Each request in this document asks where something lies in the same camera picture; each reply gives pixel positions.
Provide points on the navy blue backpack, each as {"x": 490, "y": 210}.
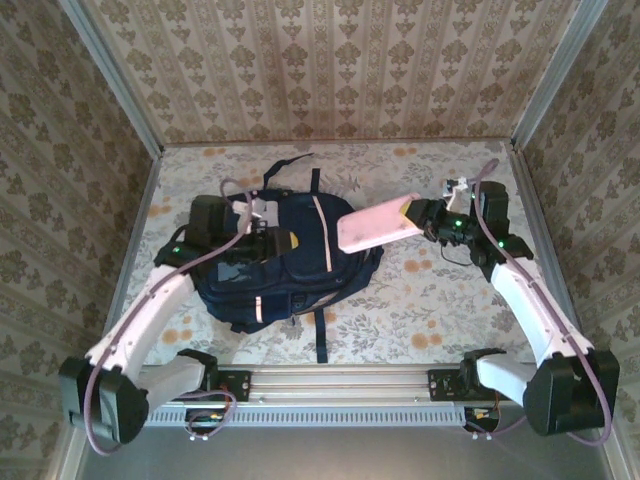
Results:
{"x": 300, "y": 275}

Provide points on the pink pencil case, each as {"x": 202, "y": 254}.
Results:
{"x": 375, "y": 225}

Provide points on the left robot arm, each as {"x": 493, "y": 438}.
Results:
{"x": 110, "y": 405}

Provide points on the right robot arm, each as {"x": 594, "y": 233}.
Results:
{"x": 570, "y": 395}

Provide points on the floral tablecloth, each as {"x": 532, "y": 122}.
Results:
{"x": 400, "y": 300}

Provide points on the grey metal panel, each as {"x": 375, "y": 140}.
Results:
{"x": 325, "y": 455}

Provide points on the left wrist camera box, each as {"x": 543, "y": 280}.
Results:
{"x": 242, "y": 212}

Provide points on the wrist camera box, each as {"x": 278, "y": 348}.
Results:
{"x": 242, "y": 212}
{"x": 457, "y": 189}

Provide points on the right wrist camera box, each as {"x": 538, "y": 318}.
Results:
{"x": 457, "y": 189}

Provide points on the aluminium side rail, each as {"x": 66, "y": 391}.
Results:
{"x": 149, "y": 187}
{"x": 531, "y": 200}

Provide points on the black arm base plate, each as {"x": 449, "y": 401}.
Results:
{"x": 440, "y": 385}
{"x": 240, "y": 385}

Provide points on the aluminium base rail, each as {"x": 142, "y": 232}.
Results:
{"x": 340, "y": 382}

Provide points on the aluminium frame post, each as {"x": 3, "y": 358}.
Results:
{"x": 556, "y": 75}
{"x": 115, "y": 80}

